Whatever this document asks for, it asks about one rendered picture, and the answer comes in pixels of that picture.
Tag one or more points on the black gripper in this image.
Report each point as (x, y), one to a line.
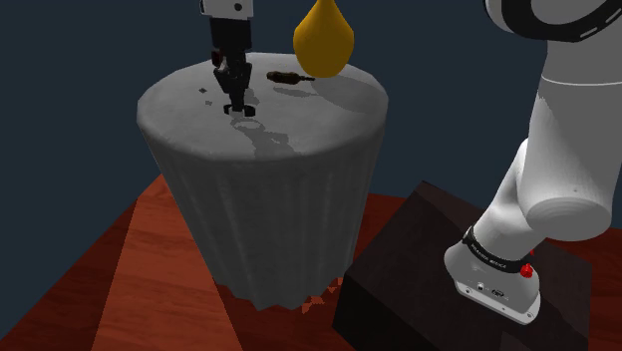
(229, 36)

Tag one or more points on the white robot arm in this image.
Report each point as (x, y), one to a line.
(568, 146)

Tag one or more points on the yellow teardrop vase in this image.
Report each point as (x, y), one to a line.
(323, 41)

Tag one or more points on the round table with grey cloth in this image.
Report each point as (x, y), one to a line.
(272, 194)

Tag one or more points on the dark robot stand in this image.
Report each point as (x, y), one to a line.
(413, 272)

